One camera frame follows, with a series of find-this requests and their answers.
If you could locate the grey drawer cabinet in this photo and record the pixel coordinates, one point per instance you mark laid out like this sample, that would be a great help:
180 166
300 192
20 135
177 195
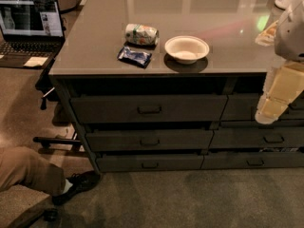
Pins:
175 84

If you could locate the black shoe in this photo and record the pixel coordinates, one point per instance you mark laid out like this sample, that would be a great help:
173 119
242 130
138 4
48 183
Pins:
79 183

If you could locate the blue snack packet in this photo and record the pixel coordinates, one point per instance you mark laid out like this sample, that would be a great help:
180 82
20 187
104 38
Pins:
136 58

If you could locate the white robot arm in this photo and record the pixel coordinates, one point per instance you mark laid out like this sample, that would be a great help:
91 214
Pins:
289 39

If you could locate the person's leg brown trousers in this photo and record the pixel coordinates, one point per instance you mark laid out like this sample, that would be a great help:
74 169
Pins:
24 166

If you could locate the open black laptop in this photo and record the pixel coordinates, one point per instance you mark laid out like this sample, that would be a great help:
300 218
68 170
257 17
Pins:
32 32

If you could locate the crushed green white can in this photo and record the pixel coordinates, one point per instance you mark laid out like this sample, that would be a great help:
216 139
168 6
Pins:
141 35

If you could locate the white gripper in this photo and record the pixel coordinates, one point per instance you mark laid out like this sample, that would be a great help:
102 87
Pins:
291 37

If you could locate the white paper bowl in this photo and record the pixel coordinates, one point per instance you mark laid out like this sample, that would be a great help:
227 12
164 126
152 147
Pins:
186 49

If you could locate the orange snack bag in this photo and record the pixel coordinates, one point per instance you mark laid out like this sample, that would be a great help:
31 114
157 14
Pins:
267 36

